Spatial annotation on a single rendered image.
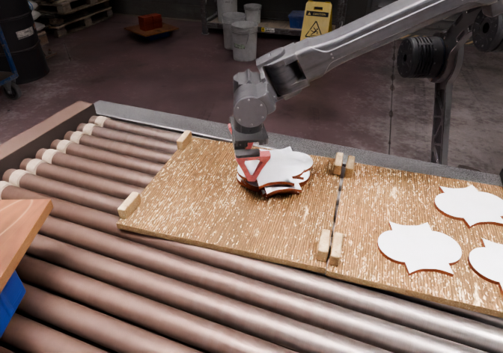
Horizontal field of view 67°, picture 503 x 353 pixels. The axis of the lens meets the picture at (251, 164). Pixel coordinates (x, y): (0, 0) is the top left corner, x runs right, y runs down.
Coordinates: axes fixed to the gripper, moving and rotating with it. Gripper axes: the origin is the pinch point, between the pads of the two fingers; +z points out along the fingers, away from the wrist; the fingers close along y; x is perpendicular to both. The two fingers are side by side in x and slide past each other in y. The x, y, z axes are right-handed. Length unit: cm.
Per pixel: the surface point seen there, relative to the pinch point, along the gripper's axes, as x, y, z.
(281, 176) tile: 6.4, 4.7, 0.5
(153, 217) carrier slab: -20.1, 7.3, 5.8
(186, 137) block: -12.9, -19.1, 3.3
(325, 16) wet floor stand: 130, -325, 49
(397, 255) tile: 22.7, 24.9, 4.6
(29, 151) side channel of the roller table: -53, -24, 7
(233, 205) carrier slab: -3.9, 6.2, 5.7
